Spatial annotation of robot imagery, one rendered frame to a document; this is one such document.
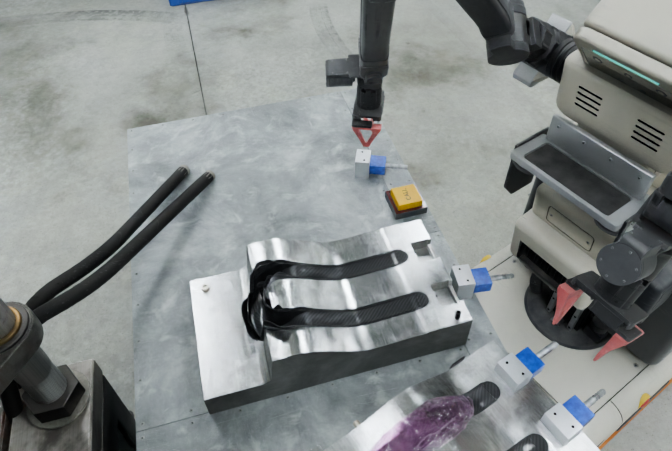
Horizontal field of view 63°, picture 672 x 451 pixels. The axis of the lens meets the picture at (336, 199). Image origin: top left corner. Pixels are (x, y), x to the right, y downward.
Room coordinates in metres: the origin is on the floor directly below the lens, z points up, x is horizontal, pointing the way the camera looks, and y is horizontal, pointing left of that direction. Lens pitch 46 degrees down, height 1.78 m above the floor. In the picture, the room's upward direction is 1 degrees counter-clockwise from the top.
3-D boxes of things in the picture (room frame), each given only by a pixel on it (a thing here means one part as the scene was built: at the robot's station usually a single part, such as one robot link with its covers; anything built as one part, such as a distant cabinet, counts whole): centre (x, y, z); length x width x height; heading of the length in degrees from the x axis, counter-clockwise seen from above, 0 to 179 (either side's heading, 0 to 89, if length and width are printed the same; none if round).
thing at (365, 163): (1.03, -0.12, 0.83); 0.13 x 0.05 x 0.05; 81
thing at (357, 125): (1.01, -0.08, 0.96); 0.07 x 0.07 x 0.09; 82
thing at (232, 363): (0.60, 0.03, 0.87); 0.50 x 0.26 x 0.14; 105
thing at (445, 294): (0.60, -0.21, 0.87); 0.05 x 0.05 x 0.04; 15
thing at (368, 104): (1.03, -0.08, 1.04); 0.10 x 0.07 x 0.07; 172
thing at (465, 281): (0.67, -0.31, 0.83); 0.13 x 0.05 x 0.05; 97
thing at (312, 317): (0.59, 0.01, 0.92); 0.35 x 0.16 x 0.09; 105
